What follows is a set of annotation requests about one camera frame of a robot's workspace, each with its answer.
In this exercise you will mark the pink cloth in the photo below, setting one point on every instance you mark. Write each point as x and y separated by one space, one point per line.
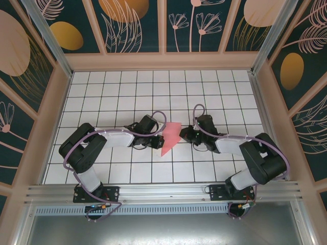
171 137

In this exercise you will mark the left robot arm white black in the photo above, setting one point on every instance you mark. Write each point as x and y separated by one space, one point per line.
115 139

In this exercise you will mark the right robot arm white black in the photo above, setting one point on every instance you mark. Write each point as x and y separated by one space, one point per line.
230 145

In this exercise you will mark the grey metal sheet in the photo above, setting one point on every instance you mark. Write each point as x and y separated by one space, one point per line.
163 229

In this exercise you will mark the small circuit board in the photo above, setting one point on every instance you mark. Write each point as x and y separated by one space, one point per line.
246 206
95 208

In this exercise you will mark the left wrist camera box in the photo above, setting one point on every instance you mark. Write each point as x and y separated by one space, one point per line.
160 125

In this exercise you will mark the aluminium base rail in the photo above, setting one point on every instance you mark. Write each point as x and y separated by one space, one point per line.
163 191

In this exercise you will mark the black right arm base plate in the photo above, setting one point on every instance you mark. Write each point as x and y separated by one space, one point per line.
217 192

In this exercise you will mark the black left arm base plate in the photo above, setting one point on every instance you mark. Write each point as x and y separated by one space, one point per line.
112 194

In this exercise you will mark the aluminium side rail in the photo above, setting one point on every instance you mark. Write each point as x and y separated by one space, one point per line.
268 122

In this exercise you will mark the wall panel pink leaf outlines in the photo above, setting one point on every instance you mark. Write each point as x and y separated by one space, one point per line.
311 132

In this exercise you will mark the wall panel pink flowers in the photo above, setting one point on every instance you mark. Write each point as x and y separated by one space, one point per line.
194 25

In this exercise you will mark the wall panel orange circle leaves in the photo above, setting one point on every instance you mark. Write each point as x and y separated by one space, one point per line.
122 25

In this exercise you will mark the wall panel pale circle leaves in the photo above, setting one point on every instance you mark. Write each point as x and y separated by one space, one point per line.
250 25

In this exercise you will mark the aluminium corner post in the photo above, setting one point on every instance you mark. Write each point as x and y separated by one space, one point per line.
270 35
51 43

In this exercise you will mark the wall panel single flower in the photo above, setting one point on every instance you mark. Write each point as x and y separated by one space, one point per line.
12 132

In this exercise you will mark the wall panel orange oval fern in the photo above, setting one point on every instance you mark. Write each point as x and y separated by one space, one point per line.
306 51

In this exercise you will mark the wall panel small orange oval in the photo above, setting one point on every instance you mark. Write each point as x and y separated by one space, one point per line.
76 15

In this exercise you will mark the wall panel large pale oval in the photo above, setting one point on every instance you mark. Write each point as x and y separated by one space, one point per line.
20 51

